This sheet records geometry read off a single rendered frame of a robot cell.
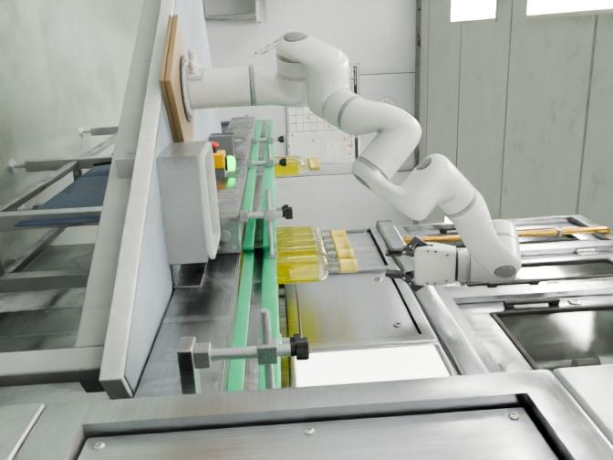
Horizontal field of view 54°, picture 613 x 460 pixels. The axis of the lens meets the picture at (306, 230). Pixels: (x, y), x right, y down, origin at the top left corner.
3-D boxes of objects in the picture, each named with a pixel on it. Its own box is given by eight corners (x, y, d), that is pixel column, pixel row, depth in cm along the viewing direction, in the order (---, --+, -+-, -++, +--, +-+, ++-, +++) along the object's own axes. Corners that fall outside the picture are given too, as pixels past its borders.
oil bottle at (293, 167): (255, 177, 256) (320, 173, 257) (254, 164, 255) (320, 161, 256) (255, 174, 262) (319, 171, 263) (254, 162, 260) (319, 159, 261)
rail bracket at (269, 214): (243, 261, 141) (295, 258, 142) (236, 193, 136) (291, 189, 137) (243, 256, 144) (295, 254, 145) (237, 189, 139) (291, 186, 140)
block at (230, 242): (212, 256, 141) (242, 254, 141) (208, 217, 138) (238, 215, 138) (213, 251, 144) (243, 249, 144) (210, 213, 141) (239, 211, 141)
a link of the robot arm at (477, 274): (523, 245, 132) (518, 215, 138) (472, 244, 134) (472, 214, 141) (514, 289, 142) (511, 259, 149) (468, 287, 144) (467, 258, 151)
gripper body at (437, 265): (459, 278, 150) (414, 277, 152) (461, 240, 147) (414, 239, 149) (461, 291, 143) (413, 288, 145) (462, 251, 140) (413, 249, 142)
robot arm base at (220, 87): (176, 67, 131) (247, 63, 132) (181, 40, 140) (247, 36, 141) (188, 126, 142) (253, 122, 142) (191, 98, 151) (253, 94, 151)
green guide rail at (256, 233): (243, 250, 145) (275, 248, 146) (243, 246, 145) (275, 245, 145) (258, 136, 312) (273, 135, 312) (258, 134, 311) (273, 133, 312)
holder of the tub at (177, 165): (171, 289, 123) (210, 287, 123) (155, 157, 114) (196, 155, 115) (183, 259, 139) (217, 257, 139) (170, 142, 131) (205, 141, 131)
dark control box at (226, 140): (209, 160, 202) (234, 159, 203) (207, 137, 200) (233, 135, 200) (212, 155, 210) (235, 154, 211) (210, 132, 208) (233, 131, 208)
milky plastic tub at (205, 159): (171, 266, 121) (213, 263, 121) (158, 156, 114) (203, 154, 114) (182, 238, 138) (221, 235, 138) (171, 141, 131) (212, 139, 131)
